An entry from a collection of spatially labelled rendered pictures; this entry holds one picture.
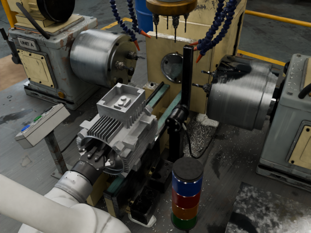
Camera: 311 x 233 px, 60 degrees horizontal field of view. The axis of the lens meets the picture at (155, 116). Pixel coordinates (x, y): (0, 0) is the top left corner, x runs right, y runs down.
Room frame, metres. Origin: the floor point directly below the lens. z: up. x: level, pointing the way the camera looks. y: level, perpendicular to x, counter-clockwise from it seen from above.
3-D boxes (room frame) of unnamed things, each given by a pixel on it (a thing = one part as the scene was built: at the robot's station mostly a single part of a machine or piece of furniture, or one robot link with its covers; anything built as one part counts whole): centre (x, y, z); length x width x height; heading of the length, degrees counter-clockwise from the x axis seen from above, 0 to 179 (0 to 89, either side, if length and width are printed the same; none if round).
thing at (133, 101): (0.66, 0.10, 1.11); 0.12 x 0.11 x 0.07; 152
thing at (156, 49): (1.08, -0.13, 0.97); 0.30 x 0.11 x 0.34; 61
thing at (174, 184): (0.32, -0.06, 1.19); 0.06 x 0.06 x 0.04
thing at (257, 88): (0.78, -0.34, 1.04); 0.41 x 0.25 x 0.25; 61
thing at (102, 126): (0.62, 0.12, 1.02); 0.20 x 0.19 x 0.19; 152
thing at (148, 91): (1.05, 0.01, 0.86); 0.07 x 0.06 x 0.12; 61
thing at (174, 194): (0.32, -0.06, 1.14); 0.06 x 0.06 x 0.04
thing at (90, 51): (1.11, 0.26, 1.04); 0.37 x 0.25 x 0.25; 61
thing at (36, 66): (1.22, 0.47, 0.99); 0.35 x 0.31 x 0.37; 61
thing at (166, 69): (1.02, -0.10, 1.02); 0.15 x 0.02 x 0.15; 61
